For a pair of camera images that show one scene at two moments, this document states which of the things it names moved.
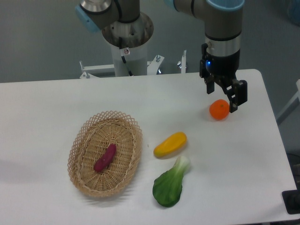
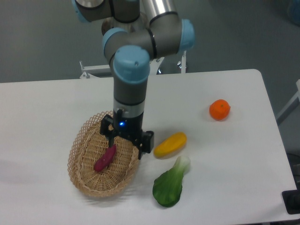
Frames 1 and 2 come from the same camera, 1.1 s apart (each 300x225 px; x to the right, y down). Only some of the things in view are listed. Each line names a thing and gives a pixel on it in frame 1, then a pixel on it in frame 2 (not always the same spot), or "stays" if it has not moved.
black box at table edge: [291, 200] stays
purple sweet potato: [103, 163] stays
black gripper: [222, 70] → [131, 127]
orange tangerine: [219, 109] stays
